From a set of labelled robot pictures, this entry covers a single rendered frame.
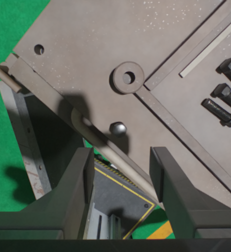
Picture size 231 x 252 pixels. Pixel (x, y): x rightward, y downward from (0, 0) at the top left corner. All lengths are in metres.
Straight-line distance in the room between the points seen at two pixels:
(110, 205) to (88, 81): 1.46
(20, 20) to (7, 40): 0.20
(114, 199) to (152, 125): 1.38
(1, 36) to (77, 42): 1.65
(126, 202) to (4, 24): 1.76
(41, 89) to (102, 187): 1.23
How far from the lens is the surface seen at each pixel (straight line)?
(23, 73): 0.44
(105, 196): 1.61
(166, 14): 0.28
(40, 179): 0.51
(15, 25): 1.87
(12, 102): 0.47
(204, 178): 0.34
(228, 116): 0.30
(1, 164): 2.14
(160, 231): 2.34
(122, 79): 0.25
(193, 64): 0.28
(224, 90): 0.28
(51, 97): 0.42
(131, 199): 1.63
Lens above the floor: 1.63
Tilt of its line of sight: 75 degrees down
